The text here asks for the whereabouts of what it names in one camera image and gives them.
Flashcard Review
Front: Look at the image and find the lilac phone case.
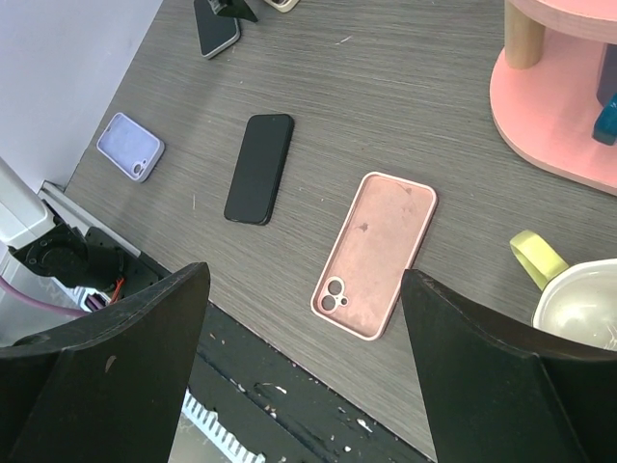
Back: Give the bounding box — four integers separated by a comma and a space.
95, 112, 165, 182

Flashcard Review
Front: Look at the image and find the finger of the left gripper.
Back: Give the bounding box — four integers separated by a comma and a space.
208, 0, 258, 22

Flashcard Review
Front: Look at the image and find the pink three-tier shelf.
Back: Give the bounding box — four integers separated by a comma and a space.
490, 1, 616, 194

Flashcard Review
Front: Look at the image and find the beige phone case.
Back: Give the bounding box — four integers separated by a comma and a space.
264, 0, 300, 13

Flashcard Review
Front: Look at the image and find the black mounting plate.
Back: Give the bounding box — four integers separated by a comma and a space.
86, 226, 435, 463

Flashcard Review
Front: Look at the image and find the blue cup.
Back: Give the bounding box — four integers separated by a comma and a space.
592, 95, 617, 146

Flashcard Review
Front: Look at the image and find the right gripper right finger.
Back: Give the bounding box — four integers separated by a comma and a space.
400, 269, 616, 462

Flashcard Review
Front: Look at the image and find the yellow green mug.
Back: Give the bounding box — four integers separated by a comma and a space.
510, 231, 616, 351

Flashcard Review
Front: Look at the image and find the dark cup bottom shelf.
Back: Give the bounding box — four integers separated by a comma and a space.
596, 43, 617, 106

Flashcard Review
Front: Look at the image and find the black phone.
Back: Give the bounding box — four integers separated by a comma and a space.
224, 114, 295, 226

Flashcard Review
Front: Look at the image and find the phone with white edge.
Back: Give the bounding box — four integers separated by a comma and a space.
194, 0, 241, 59

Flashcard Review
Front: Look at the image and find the pink phone case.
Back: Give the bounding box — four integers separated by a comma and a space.
310, 172, 438, 341

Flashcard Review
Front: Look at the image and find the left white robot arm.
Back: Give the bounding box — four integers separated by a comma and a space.
1, 113, 165, 317

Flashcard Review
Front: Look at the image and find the white slotted cable duct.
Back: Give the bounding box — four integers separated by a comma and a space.
181, 390, 266, 463

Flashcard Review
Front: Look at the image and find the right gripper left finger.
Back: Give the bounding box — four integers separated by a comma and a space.
1, 262, 210, 462

